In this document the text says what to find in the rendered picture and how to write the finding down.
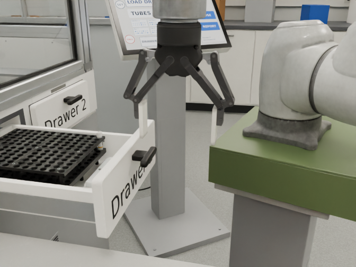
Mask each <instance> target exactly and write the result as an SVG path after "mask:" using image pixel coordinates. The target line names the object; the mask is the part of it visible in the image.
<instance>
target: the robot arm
mask: <svg viewBox="0 0 356 267"><path fill-rule="evenodd" d="M206 7H207V0H152V8H153V17H154V18H156V19H160V20H161V21H160V22H158V23H157V49H156V50H150V49H148V48H147V47H146V48H143V49H141V50H140V51H139V58H138V64H137V66H136V68H135V70H134V72H133V75H132V77H131V79H130V81H129V83H128V86H127V88H126V90H125V92H124V94H123V97H124V98H125V99H129V100H131V101H133V105H134V117H135V119H139V138H142V139H143V138H144V137H145V136H146V134H147V133H148V128H147V100H146V99H143V98H144V96H145V95H146V94H147V93H148V92H149V90H150V89H151V88H152V87H153V86H154V85H155V84H156V82H157V81H158V80H159V79H160V78H161V77H162V76H163V75H164V73H166V74H167V75H169V76H181V77H187V76H189V75H191V76H192V78H193V79H194V80H195V81H196V82H197V83H198V84H199V85H200V87H201V88H202V89H203V90H204V92H205V93H206V94H207V96H208V97H209V98H210V99H211V101H212V102H213V104H214V106H213V109H212V124H211V145H215V143H216V140H217V126H222V124H223V121H224V109H225V108H226V107H232V106H233V105H234V103H235V98H234V95H233V93H232V91H231V89H230V86H229V84H228V82H227V79H226V77H225V74H224V72H223V70H222V68H221V65H220V63H219V52H218V51H217V50H214V51H213V52H202V50H201V24H200V22H198V19H204V18H205V17H206ZM153 57H155V59H156V60H157V62H158V63H159V65H160V66H159V68H158V69H157V70H156V71H155V72H154V74H153V75H152V77H151V78H150V79H149V80H148V81H147V82H146V84H145V85H144V86H143V87H142V88H141V90H140V91H139V92H138V93H135V90H136V88H137V86H138V84H139V81H140V79H141V77H142V75H143V73H144V71H145V69H146V66H147V64H148V62H149V61H151V60H152V58H153ZM203 59H204V60H206V62H207V64H208V65H211V68H212V71H213V73H214V76H215V78H216V80H217V82H218V85H219V87H220V89H221V91H222V94H223V96H224V98H225V99H222V97H221V96H220V95H219V93H218V92H217V91H216V89H215V88H214V87H213V86H212V84H211V83H210V82H209V81H208V79H207V78H206V77H205V75H204V74H203V72H202V70H201V69H200V68H199V66H198V65H199V64H200V62H201V61H202V60H203ZM142 99H143V100H142ZM322 115H324V116H327V117H329V118H331V119H334V120H336V121H339V122H342V123H346V124H349V125H351V126H355V127H356V21H355V22H353V23H352V24H351V25H350V26H349V27H348V29H347V32H346V34H345V36H344V37H343V39H342V40H341V42H340V44H339V43H337V42H334V33H333V31H332V30H331V29H330V28H329V27H328V25H326V24H324V23H323V22H322V21H320V20H303V21H290V22H282V23H280V24H279V25H278V26H277V28H276V29H274V30H273V32H272V33H271V35H270V37H269V39H268V41H267V44H266V46H265V49H264V53H263V57H262V63H261V71H260V82H259V111H258V115H257V120H256V121H255V122H254V123H253V124H251V125H250V126H248V127H246V128H244V129H243V136H245V137H252V138H260V139H264V140H269V141H274V142H277V143H282V144H287V145H292V146H296V147H300V148H303V149H306V150H316V149H317V146H318V142H319V140H320V139H321V138H322V136H323V134H324V133H325V132H326V131H327V130H329V129H331V125H332V123H331V122H329V121H326V120H322Z"/></svg>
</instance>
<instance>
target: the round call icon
mask: <svg viewBox="0 0 356 267"><path fill-rule="evenodd" d="M123 36H124V39H125V42H126V44H135V43H136V41H135V37H134V35H133V34H129V35H123Z"/></svg>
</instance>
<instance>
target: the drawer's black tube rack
mask: <svg viewBox="0 0 356 267"><path fill-rule="evenodd" d="M95 137H96V135H85V134H78V133H67V132H55V131H43V130H31V129H20V128H16V129H14V130H12V131H10V132H8V133H7V134H5V135H3V136H1V137H0V177H2V178H7V179H15V180H24V181H32V182H41V183H49V184H58V185H66V186H74V185H75V184H76V183H77V182H78V181H79V180H80V181H83V180H84V178H83V176H84V175H85V174H86V173H87V171H88V170H89V169H90V168H91V167H92V166H93V165H94V164H96V165H98V164H99V159H100V158H101V157H102V156H103V155H104V154H105V153H106V148H103V150H99V149H98V147H96V148H94V149H93V150H92V151H91V152H90V153H89V154H88V155H87V156H86V157H85V158H84V159H83V160H82V161H81V162H80V163H79V164H77V165H76V166H75V167H74V168H73V169H72V170H71V171H70V172H69V173H68V174H67V175H66V176H65V177H64V176H55V172H56V171H57V170H59V169H60V168H61V167H62V166H63V165H64V164H65V163H66V162H67V161H69V160H70V159H71V158H72V157H73V156H74V155H75V154H77V153H79V152H80V150H81V149H82V148H83V147H85V146H86V145H87V144H88V143H89V142H90V141H91V140H92V139H94V138H95Z"/></svg>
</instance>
